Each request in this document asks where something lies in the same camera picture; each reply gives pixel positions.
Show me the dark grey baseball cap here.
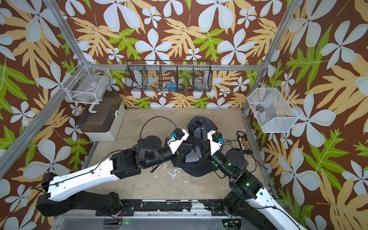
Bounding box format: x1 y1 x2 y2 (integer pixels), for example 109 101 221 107
187 116 218 140

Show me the black baseball cap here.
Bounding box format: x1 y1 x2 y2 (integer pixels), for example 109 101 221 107
172 136 216 177

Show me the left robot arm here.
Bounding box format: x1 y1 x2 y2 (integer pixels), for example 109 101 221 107
36 128 189 217

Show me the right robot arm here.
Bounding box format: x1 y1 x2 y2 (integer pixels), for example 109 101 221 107
206 130 304 230

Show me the black parallel charging board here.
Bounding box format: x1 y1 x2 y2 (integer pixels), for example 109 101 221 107
236 131 253 155

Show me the white box with brown lid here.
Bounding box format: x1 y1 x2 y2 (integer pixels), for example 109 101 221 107
76 91 126 141

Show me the black wire wall basket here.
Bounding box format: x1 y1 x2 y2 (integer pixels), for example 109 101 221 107
123 60 213 92

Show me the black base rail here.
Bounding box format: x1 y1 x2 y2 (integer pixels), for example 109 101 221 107
120 199 228 217

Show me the white wire wall basket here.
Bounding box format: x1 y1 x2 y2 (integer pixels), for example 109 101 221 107
61 61 112 104

